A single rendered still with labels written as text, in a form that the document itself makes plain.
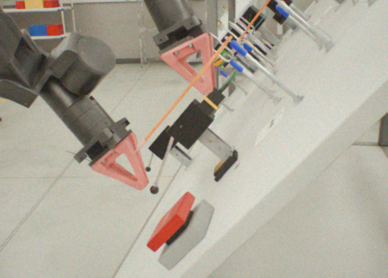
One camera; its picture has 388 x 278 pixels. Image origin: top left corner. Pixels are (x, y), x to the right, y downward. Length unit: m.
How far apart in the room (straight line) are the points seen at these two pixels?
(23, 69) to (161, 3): 0.20
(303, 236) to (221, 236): 0.64
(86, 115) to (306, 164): 0.36
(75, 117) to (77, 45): 0.10
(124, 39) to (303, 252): 7.66
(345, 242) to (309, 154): 0.67
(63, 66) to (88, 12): 7.93
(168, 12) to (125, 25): 7.78
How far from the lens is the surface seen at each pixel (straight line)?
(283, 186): 0.33
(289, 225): 1.02
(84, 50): 0.56
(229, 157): 0.53
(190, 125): 0.58
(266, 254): 0.91
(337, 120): 0.32
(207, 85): 0.57
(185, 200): 0.42
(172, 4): 0.59
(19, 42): 0.62
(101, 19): 8.45
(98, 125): 0.60
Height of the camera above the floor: 1.32
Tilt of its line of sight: 18 degrees down
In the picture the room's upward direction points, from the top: 2 degrees counter-clockwise
